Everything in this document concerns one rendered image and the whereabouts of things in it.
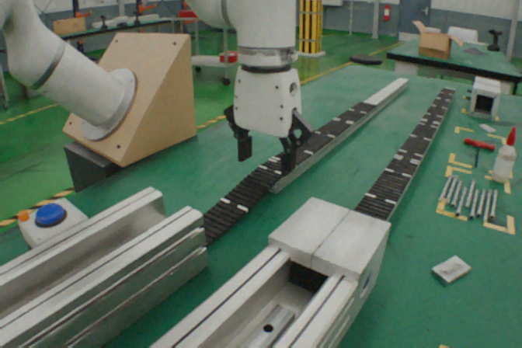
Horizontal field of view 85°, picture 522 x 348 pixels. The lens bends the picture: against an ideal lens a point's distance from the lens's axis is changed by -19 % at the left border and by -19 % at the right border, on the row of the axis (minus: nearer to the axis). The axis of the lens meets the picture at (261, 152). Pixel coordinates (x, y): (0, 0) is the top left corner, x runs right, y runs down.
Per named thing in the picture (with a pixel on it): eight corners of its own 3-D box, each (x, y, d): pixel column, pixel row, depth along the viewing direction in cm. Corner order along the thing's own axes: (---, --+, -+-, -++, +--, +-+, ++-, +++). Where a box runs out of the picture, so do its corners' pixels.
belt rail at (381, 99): (398, 85, 132) (399, 78, 131) (408, 86, 130) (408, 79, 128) (257, 186, 61) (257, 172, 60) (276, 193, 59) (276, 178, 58)
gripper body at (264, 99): (308, 59, 50) (306, 130, 55) (253, 53, 56) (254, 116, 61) (281, 67, 45) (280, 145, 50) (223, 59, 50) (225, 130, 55)
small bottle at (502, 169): (503, 186, 60) (520, 131, 55) (488, 178, 62) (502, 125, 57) (509, 180, 61) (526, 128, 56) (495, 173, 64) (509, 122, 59)
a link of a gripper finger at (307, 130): (318, 113, 49) (311, 147, 52) (273, 95, 53) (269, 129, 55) (314, 114, 48) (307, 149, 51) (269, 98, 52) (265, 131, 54)
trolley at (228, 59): (172, 80, 472) (168, 8, 429) (196, 72, 516) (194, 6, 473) (234, 87, 428) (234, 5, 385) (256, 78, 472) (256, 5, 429)
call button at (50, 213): (59, 210, 44) (55, 198, 43) (71, 220, 42) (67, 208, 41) (34, 222, 41) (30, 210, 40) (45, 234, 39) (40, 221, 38)
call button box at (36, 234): (74, 228, 49) (63, 194, 46) (106, 256, 43) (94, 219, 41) (29, 252, 43) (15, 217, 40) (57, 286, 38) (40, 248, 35)
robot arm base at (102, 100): (74, 136, 79) (12, 102, 64) (105, 70, 84) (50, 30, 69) (113, 147, 69) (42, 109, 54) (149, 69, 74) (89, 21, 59)
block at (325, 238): (290, 249, 46) (294, 190, 42) (375, 284, 39) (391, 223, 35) (250, 289, 39) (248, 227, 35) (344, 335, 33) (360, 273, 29)
